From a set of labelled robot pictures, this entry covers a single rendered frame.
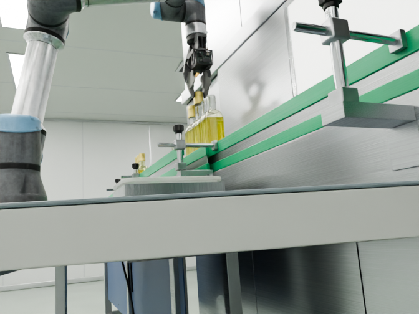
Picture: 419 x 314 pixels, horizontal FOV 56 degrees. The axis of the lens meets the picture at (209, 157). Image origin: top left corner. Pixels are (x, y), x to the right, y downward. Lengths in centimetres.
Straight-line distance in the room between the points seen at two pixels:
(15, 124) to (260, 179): 59
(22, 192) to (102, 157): 615
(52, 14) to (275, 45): 63
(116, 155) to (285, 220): 696
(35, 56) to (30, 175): 40
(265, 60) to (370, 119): 76
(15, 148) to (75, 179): 602
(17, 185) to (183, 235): 80
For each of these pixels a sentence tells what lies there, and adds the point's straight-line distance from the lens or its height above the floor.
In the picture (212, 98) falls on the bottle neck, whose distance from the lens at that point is 126.
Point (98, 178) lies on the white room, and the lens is 706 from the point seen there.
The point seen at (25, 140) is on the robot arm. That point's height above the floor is 96.
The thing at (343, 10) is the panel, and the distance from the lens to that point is 97.
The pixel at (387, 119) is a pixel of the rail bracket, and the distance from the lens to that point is 51.
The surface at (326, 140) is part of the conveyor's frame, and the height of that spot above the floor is 86.
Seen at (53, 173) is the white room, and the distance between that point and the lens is 704.
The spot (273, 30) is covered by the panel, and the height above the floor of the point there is 127.
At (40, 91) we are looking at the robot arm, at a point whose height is 114.
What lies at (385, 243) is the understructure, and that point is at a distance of 88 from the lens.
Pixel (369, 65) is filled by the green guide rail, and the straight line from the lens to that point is 64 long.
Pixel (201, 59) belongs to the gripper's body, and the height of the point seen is 128.
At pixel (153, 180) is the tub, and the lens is 82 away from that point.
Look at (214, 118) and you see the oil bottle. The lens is 122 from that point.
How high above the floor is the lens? 73
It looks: 10 degrees up
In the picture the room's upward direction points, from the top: 4 degrees counter-clockwise
